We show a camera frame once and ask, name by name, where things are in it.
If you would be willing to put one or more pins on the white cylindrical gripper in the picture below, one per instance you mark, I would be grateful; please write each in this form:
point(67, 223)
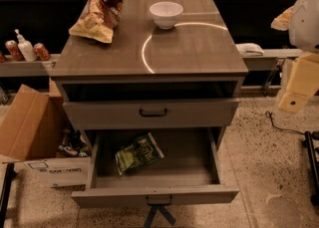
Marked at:
point(305, 23)

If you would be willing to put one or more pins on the green jalapeno chip bag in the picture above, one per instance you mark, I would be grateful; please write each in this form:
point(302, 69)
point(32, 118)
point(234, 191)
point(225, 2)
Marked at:
point(141, 151)

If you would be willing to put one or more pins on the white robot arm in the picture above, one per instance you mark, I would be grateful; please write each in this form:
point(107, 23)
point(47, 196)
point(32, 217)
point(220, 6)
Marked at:
point(302, 23)

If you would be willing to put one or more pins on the grey drawer cabinet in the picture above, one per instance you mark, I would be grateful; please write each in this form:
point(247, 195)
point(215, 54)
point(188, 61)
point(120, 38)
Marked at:
point(194, 60)

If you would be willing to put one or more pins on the closed grey upper drawer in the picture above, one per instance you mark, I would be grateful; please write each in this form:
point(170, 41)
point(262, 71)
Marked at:
point(151, 114)

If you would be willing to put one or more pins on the open grey middle drawer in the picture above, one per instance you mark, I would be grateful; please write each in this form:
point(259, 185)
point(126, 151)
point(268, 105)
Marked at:
point(189, 172)

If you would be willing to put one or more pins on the brown yellow chip bag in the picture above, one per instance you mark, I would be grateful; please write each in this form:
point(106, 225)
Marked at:
point(99, 20)

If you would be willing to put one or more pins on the folded white cloth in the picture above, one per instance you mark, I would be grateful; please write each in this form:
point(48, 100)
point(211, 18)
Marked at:
point(249, 49)

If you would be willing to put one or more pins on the black stand right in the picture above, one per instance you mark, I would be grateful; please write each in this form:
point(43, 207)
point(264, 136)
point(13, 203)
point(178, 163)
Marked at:
point(308, 142)

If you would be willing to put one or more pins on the black stand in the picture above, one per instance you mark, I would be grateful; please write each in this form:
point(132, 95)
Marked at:
point(308, 142)
point(5, 194)

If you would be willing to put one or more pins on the white bowl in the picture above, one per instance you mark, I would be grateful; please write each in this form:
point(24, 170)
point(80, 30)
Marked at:
point(165, 13)

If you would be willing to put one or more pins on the red soda can right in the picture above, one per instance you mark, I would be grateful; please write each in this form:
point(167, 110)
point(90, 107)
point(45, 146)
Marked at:
point(42, 52)

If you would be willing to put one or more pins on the red soda can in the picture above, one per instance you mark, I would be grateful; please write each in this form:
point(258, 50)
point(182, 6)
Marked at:
point(42, 52)
point(14, 51)

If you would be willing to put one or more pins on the white printed cardboard box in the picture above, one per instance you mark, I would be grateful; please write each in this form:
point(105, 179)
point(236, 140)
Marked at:
point(60, 172)

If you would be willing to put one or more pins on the white pump bottle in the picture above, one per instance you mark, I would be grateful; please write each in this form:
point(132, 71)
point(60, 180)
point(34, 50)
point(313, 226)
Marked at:
point(25, 48)

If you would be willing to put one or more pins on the brown cardboard box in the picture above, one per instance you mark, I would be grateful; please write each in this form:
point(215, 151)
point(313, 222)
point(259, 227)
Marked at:
point(32, 127)

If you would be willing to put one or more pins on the red soda can left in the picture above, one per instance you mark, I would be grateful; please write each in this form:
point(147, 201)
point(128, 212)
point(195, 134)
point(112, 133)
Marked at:
point(14, 51)

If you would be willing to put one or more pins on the grey low shelf left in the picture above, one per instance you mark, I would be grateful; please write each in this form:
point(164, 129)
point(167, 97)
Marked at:
point(11, 68)

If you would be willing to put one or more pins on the black stand left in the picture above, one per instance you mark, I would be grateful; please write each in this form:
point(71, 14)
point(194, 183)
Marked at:
point(5, 194)

